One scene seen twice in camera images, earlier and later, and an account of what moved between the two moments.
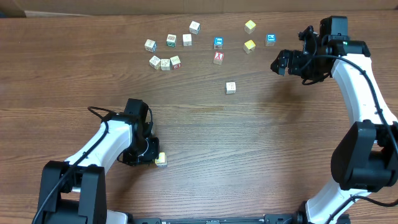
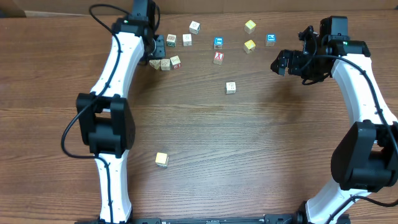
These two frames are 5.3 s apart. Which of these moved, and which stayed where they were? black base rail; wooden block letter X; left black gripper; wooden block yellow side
Moved: left black gripper
Stayed: wooden block yellow side; black base rail; wooden block letter X
